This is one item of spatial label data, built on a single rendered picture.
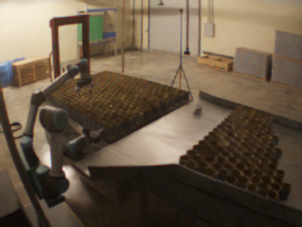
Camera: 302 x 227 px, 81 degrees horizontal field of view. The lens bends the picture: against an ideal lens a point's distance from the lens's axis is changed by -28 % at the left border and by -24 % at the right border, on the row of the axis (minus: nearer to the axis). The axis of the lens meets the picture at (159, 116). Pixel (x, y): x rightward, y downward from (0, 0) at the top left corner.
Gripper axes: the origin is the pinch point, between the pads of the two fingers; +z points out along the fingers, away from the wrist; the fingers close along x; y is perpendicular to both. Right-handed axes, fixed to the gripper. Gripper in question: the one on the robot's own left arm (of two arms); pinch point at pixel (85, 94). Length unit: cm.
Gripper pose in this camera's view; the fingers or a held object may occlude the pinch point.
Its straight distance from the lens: 199.4
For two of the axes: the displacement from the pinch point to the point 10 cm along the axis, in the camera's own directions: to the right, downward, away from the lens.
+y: -7.9, -3.0, 5.4
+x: -6.2, 3.2, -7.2
